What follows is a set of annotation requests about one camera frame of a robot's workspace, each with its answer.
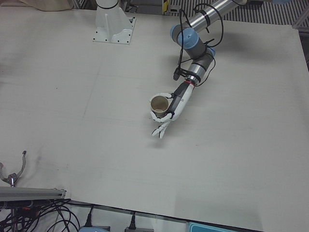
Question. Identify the yellow black striped marker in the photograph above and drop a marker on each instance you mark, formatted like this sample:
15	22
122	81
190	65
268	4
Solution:
165	6

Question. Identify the blue grey device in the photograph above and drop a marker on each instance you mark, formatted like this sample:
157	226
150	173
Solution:
91	229

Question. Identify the aluminium frame behind cloth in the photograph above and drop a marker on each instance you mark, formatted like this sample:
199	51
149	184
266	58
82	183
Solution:
82	3

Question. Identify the grey power strip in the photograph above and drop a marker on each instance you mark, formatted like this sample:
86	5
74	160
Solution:
140	229

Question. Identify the white robot arm base mount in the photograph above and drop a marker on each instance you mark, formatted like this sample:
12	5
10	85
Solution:
111	21

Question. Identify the beige paper cup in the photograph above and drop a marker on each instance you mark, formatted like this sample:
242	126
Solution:
159	105

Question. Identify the aluminium extrusion rail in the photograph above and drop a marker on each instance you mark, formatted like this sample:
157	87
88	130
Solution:
29	192

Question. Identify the black power plug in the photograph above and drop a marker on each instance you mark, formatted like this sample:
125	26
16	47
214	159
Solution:
89	217
132	222

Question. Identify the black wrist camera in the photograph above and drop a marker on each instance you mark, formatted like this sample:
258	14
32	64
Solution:
177	73

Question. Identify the metal claw clamp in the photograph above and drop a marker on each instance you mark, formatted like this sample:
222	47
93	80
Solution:
12	179

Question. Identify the short aluminium frame profile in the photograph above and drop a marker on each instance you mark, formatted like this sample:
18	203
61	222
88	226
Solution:
301	21

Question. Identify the white black dexterous robot hand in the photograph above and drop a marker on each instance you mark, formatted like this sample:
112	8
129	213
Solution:
181	99

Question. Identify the slatted metal panel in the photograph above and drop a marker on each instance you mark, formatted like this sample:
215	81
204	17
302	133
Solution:
265	12

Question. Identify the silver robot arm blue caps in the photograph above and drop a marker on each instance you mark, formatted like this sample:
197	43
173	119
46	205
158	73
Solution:
193	41

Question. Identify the teal plastic box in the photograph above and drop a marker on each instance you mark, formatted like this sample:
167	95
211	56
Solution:
217	228

